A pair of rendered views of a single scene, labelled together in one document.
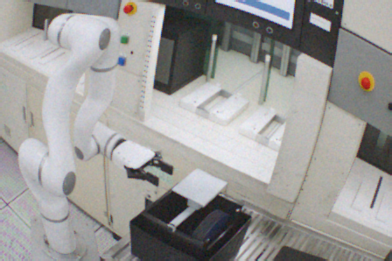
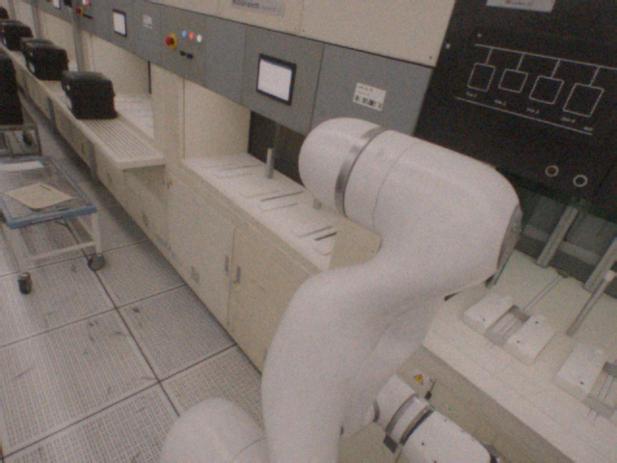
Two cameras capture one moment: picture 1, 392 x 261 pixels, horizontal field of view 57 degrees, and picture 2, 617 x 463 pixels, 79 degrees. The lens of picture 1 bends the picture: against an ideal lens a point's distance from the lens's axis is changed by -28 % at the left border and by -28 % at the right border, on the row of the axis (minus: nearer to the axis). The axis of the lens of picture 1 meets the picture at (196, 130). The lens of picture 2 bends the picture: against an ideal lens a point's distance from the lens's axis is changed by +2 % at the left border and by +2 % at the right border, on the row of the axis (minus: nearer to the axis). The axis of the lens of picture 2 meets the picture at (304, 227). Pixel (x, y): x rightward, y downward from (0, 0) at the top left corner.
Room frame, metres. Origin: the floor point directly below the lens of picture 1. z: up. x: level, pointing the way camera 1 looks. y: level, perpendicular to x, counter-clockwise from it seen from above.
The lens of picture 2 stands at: (0.66, 0.34, 1.61)
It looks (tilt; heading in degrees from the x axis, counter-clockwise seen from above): 29 degrees down; 16
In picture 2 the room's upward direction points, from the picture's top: 10 degrees clockwise
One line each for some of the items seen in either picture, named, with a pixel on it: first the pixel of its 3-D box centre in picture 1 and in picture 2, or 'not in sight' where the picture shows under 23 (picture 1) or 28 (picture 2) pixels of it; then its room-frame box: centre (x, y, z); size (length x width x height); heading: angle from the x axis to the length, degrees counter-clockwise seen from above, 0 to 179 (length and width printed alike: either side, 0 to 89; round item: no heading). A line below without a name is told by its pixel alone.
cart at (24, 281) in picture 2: not in sight; (43, 213); (2.15, 2.52, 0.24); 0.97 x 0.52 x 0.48; 65
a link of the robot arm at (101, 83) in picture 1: (93, 111); (379, 351); (1.13, 0.31, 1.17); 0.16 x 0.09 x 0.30; 152
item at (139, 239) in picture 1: (188, 238); not in sight; (0.99, -0.03, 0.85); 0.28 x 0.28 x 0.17; 61
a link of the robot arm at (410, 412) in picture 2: (116, 147); (411, 420); (1.12, 0.22, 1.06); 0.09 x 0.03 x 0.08; 152
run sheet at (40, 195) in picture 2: not in sight; (39, 194); (2.04, 2.38, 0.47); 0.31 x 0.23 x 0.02; 84
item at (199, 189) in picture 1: (192, 223); not in sight; (0.99, -0.03, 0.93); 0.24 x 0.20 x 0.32; 151
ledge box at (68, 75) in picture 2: not in sight; (88, 95); (2.65, 2.58, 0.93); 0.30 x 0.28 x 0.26; 59
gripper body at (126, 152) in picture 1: (130, 157); (442, 450); (1.09, 0.17, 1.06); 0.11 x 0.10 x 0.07; 62
